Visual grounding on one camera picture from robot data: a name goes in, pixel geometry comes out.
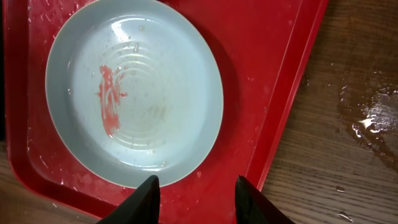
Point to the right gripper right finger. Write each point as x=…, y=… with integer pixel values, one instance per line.
x=252, y=207

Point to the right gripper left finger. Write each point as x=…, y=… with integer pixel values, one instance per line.
x=141, y=207

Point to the light blue plate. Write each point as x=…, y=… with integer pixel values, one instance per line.
x=134, y=90

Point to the red plastic tray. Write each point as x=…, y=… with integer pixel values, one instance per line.
x=261, y=47

